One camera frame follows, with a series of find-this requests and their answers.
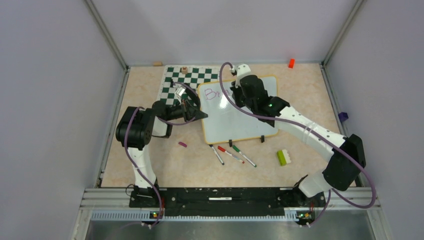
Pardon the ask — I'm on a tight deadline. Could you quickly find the orange red block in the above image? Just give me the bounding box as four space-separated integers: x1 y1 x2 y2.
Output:
288 58 296 69

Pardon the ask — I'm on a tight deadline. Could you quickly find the green white chessboard mat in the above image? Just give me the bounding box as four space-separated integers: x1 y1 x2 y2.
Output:
156 65 219 107

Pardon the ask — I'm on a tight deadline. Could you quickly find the wooden block on wall edge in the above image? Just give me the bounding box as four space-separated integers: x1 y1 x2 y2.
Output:
152 61 163 67

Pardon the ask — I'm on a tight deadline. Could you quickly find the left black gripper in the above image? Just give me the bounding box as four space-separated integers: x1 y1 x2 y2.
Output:
165 97 208 123

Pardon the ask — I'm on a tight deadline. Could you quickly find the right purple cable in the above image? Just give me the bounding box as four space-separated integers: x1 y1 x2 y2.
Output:
219 61 377 229

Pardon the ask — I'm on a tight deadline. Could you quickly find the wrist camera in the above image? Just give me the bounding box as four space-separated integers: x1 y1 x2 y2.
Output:
230 63 252 88
175 85 186 104

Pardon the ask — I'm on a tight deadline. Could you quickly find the green white toy brick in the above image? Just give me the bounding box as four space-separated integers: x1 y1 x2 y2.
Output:
276 149 292 167

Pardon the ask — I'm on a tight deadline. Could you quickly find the blue whiteboard marker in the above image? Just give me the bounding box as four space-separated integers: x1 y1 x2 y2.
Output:
209 144 225 166

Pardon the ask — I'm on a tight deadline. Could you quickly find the wooden chess cube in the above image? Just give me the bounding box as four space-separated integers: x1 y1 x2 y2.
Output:
181 66 189 75

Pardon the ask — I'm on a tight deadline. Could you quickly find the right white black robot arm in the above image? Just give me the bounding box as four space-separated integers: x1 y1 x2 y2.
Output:
230 75 366 206

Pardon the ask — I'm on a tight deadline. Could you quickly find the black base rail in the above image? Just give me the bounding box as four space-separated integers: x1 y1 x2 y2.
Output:
129 187 299 218

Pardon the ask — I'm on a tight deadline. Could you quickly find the purple marker cap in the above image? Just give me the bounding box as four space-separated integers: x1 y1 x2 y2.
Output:
178 141 187 148

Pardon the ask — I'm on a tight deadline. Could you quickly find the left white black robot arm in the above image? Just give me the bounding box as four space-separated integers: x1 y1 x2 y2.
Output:
115 100 208 207

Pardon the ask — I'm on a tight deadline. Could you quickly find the green whiteboard marker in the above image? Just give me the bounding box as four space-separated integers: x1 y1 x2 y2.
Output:
232 145 257 168

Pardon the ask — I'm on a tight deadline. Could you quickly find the red whiteboard marker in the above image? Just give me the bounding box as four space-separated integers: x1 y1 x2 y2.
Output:
217 146 245 164

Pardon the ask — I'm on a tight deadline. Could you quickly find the purple block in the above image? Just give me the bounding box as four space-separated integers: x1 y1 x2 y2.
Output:
338 112 349 123

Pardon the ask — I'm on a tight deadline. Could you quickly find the yellow framed whiteboard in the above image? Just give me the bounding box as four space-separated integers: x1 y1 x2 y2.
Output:
197 82 279 145

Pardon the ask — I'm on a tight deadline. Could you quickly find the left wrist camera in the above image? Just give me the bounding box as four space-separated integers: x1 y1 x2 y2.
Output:
175 85 186 104

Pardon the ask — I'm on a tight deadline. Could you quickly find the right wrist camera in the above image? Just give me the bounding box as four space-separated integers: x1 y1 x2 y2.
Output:
230 63 252 88

